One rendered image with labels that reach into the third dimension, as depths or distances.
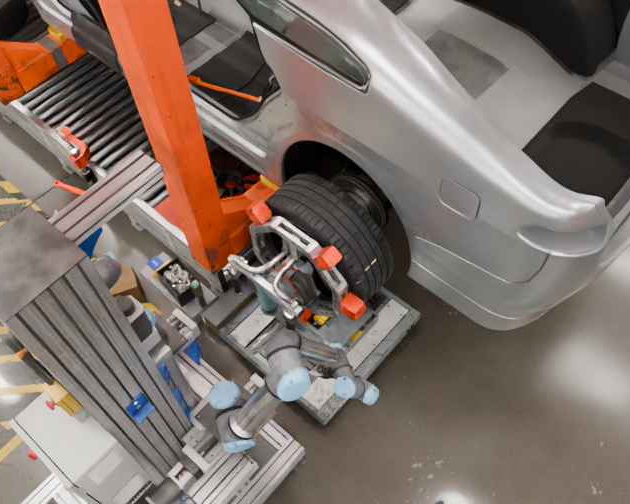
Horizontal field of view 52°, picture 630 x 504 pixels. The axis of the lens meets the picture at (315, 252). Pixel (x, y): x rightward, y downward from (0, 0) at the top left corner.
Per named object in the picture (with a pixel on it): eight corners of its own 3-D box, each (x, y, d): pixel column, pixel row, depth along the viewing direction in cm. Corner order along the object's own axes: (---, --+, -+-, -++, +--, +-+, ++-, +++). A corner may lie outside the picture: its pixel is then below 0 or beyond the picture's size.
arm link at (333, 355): (250, 331, 223) (326, 355, 262) (259, 359, 218) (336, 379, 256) (275, 314, 220) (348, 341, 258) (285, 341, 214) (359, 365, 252)
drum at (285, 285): (315, 279, 300) (314, 263, 288) (284, 310, 292) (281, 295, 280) (293, 262, 306) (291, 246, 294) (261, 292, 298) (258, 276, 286)
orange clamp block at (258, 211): (274, 214, 286) (262, 198, 283) (262, 225, 283) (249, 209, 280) (267, 215, 292) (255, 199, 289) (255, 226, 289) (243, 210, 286)
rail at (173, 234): (232, 279, 374) (226, 258, 355) (221, 289, 370) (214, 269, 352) (-4, 90, 471) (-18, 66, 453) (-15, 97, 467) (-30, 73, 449)
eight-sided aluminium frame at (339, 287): (348, 325, 309) (348, 264, 264) (339, 334, 306) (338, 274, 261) (266, 262, 330) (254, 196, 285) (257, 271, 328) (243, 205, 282)
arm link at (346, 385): (326, 374, 248) (342, 377, 257) (336, 401, 242) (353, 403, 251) (341, 364, 245) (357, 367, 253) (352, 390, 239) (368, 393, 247)
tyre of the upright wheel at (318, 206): (389, 302, 322) (400, 226, 267) (359, 334, 313) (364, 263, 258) (292, 230, 347) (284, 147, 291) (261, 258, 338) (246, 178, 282)
